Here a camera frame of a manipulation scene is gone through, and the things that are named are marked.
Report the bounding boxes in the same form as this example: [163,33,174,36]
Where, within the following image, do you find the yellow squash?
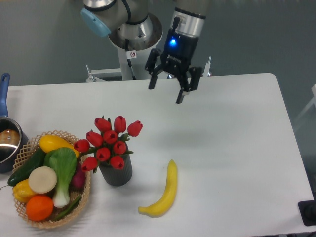
[39,134,80,157]

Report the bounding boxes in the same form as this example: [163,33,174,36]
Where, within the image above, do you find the purple red onion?
[71,163,86,189]

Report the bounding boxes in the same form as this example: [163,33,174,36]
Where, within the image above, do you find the woven wicker basket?
[13,130,91,229]

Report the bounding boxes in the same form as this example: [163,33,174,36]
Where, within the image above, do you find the yellow banana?
[138,159,178,218]

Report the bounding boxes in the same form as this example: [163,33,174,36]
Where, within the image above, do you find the beige round bun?
[28,166,57,194]

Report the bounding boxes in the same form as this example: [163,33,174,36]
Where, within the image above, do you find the dark grey ribbed vase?
[96,141,133,187]

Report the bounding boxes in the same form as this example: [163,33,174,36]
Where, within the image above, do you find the dark green cucumber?
[7,148,46,187]

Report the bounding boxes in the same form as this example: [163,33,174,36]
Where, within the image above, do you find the orange fruit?
[26,195,54,221]

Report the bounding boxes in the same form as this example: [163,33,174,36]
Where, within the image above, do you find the green chili pepper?
[52,196,81,221]

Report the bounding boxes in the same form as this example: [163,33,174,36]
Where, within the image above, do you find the black device at table edge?
[298,200,316,226]

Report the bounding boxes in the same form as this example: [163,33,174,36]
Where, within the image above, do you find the green bok choy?
[44,148,77,208]

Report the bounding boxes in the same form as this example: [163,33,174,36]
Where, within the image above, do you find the red tulip bouquet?
[74,116,143,172]

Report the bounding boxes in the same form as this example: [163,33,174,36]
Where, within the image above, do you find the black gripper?
[145,29,202,104]

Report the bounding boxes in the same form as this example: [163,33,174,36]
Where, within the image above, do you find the white frame at right edge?
[293,84,316,132]

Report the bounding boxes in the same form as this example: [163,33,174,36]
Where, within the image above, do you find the yellow bell pepper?
[12,179,37,203]

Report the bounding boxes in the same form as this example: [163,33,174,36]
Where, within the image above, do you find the blue handled saucepan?
[0,73,28,173]

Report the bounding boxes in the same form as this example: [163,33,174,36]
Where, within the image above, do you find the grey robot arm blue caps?
[81,0,210,104]

